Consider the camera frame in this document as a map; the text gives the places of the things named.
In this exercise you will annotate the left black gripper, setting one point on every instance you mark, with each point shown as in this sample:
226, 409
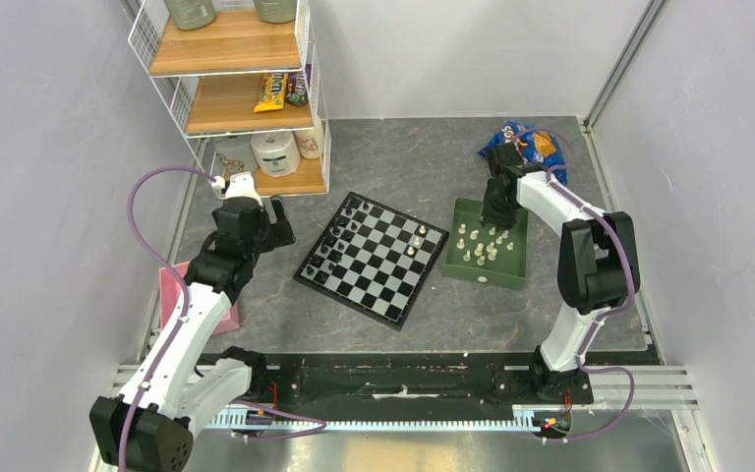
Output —
278, 234

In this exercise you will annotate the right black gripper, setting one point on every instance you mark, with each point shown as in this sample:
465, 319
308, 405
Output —
505, 220

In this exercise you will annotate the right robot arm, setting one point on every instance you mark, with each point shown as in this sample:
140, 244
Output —
597, 272

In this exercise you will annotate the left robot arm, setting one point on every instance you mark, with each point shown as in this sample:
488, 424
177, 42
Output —
151, 423

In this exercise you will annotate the green plastic tray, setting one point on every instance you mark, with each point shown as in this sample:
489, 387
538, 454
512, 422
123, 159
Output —
484, 254

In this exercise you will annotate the white toilet paper roll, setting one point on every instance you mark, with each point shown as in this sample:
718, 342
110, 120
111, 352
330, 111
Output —
276, 153

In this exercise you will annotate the blue chips bag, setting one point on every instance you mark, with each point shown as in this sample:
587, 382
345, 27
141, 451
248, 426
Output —
516, 145

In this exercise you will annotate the white patterned mug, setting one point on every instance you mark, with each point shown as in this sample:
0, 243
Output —
235, 155

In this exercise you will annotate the white cup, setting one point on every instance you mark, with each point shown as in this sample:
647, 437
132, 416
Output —
310, 142

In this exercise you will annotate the black white chessboard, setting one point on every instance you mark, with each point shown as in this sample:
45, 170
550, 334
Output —
360, 260

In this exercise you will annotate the yellow candy bag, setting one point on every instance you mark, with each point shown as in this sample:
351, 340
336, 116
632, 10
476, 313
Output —
272, 93

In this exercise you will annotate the pink plastic box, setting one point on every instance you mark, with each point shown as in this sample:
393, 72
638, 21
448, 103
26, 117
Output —
209, 311

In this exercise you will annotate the brown candy bag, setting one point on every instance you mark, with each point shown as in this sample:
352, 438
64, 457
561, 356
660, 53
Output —
298, 87

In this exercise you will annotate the green bottle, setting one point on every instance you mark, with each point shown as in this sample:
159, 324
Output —
190, 14
276, 11

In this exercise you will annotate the white wire wooden shelf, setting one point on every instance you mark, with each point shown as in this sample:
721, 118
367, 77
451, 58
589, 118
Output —
210, 79

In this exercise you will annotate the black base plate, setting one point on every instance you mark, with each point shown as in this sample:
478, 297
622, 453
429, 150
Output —
386, 387

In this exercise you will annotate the aluminium frame rail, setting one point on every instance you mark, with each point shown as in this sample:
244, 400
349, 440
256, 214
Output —
624, 61

